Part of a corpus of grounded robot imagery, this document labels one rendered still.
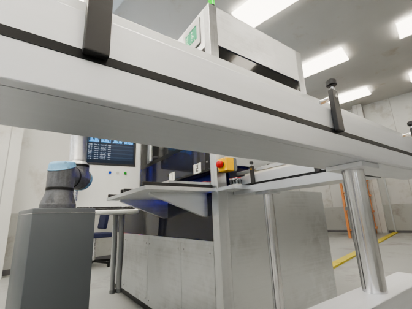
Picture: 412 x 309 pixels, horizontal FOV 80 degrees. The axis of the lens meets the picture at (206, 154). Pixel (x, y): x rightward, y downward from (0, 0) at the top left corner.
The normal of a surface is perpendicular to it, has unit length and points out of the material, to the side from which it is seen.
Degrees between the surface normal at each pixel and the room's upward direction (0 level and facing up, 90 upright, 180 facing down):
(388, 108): 90
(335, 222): 90
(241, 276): 90
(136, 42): 90
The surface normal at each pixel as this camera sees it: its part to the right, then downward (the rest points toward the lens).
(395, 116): -0.69, -0.15
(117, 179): 0.42, -0.24
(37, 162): 0.73, -0.19
